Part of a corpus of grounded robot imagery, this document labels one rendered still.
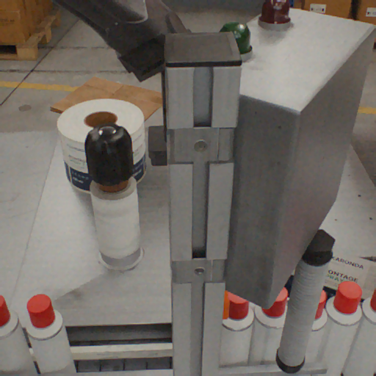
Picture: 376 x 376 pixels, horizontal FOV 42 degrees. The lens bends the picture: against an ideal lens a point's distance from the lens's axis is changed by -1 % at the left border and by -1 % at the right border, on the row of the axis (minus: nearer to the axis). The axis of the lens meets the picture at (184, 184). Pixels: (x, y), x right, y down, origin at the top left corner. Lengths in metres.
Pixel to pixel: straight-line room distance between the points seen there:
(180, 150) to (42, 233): 0.81
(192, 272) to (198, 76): 0.17
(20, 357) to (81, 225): 0.40
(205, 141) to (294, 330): 0.31
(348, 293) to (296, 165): 0.42
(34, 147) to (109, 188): 0.63
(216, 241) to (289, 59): 0.14
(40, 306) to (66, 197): 0.52
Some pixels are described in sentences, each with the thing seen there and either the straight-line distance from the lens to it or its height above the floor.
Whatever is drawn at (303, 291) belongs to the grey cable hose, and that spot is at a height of 1.22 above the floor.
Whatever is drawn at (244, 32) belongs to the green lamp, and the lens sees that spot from 0.35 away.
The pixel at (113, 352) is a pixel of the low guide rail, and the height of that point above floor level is 0.91.
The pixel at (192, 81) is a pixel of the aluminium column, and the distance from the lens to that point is 0.30.
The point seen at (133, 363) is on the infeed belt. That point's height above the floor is 0.88.
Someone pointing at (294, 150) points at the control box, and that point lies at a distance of 0.32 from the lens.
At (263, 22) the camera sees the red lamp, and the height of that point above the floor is 1.48.
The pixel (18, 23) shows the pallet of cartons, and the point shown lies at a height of 0.30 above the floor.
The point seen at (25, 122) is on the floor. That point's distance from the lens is 3.31.
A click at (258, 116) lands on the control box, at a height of 1.46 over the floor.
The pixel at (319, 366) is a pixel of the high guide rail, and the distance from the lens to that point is 0.80.
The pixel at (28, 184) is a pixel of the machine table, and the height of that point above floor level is 0.83.
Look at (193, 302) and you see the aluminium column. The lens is 0.45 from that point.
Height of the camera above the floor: 1.62
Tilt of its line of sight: 38 degrees down
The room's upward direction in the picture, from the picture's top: straight up
